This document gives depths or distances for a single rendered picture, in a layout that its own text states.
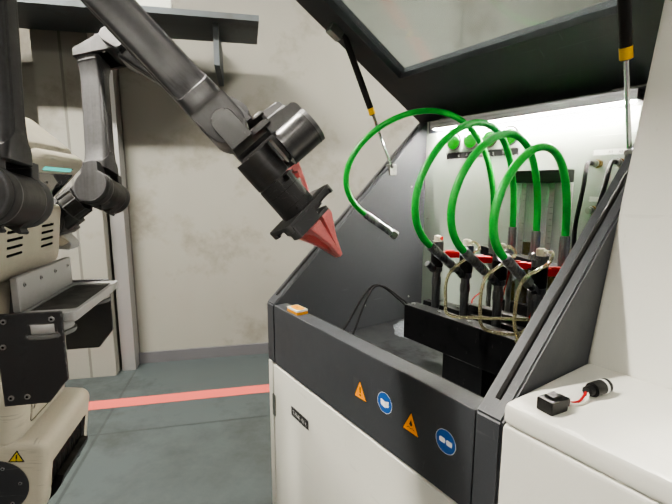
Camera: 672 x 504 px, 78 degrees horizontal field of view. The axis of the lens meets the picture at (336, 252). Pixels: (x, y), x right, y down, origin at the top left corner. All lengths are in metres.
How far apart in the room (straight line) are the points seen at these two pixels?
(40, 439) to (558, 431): 0.84
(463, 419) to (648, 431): 0.21
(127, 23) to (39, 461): 0.75
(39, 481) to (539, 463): 0.83
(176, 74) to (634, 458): 0.71
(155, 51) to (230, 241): 2.49
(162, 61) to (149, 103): 2.50
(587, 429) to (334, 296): 0.77
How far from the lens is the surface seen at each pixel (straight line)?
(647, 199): 0.78
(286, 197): 0.61
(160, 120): 3.14
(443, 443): 0.71
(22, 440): 0.99
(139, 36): 0.70
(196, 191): 3.09
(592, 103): 1.08
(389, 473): 0.84
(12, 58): 0.77
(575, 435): 0.57
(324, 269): 1.15
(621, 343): 0.77
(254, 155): 0.60
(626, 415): 0.64
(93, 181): 1.10
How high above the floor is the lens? 1.25
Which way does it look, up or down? 9 degrees down
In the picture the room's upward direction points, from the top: straight up
